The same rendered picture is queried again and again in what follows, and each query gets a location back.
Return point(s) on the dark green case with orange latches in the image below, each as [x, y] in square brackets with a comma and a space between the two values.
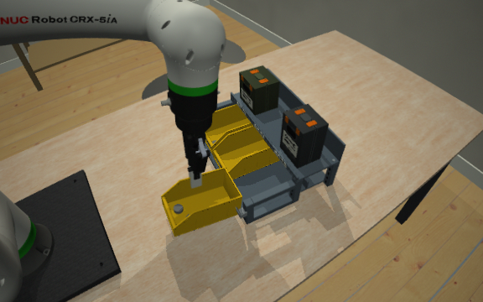
[259, 89]

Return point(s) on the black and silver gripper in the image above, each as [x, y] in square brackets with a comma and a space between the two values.
[195, 131]

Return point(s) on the yellow open-front bin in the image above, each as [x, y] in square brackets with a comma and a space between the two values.
[217, 188]
[243, 152]
[225, 121]

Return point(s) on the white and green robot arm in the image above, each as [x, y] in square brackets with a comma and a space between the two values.
[192, 39]

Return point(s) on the dark grey case with orange patches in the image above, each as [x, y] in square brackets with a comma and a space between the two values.
[303, 135]

